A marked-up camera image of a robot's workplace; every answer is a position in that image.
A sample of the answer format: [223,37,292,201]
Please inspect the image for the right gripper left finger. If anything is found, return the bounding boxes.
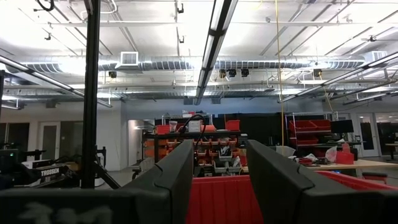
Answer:
[124,139,194,224]

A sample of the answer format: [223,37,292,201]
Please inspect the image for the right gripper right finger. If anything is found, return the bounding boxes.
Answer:
[247,139,343,224]

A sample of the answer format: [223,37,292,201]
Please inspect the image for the red plastic bin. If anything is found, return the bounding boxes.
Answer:
[185,170,398,224]

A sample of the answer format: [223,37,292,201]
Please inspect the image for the small red storage bin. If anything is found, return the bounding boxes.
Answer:
[224,119,241,132]

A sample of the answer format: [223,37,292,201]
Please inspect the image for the white box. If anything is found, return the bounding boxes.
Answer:
[187,119,202,133]

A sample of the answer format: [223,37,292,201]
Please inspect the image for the black shelf with orange bins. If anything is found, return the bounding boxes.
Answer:
[143,129,248,177]

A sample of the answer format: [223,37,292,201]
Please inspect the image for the red bag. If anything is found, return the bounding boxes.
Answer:
[335,142,355,165]

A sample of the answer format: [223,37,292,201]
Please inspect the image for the black monitor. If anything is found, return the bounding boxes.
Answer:
[330,119,355,134]

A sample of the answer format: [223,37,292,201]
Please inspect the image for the light wooden work table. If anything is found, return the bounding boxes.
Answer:
[298,158,398,171]

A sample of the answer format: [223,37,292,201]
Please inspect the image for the long ceiling light fixture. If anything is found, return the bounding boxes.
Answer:
[193,0,239,106]

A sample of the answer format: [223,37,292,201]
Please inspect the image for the wire rack with red bins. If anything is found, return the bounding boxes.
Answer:
[284,111,339,149]

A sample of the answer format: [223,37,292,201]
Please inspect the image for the silver ventilation duct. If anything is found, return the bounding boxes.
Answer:
[18,51,368,72]

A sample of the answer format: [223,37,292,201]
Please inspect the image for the black aluminium frame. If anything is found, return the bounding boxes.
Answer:
[80,0,121,190]

